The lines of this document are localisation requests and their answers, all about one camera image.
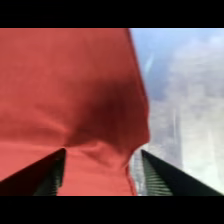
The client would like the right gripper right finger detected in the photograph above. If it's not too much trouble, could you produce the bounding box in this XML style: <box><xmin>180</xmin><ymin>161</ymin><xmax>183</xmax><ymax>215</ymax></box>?
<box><xmin>140</xmin><ymin>149</ymin><xmax>224</xmax><ymax>197</ymax></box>

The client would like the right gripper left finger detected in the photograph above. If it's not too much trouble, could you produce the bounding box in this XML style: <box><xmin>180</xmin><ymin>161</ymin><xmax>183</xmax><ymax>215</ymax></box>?
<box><xmin>0</xmin><ymin>147</ymin><xmax>67</xmax><ymax>197</ymax></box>

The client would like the red garment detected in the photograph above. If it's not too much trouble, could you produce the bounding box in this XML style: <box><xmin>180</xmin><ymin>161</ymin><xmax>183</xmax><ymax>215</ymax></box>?
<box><xmin>0</xmin><ymin>28</ymin><xmax>151</xmax><ymax>197</ymax></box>

